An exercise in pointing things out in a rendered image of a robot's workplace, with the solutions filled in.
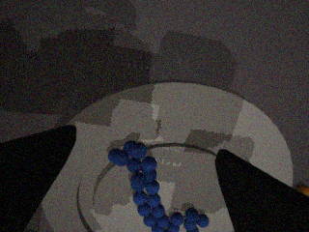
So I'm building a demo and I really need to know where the grey round bead board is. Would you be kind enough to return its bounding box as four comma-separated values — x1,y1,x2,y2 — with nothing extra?
42,79,293,232

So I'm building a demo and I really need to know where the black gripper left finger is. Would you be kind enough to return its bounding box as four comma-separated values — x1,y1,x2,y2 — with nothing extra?
0,125,77,232

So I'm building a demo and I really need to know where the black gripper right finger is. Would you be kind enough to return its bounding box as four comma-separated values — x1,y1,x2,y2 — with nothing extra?
215,149,309,232

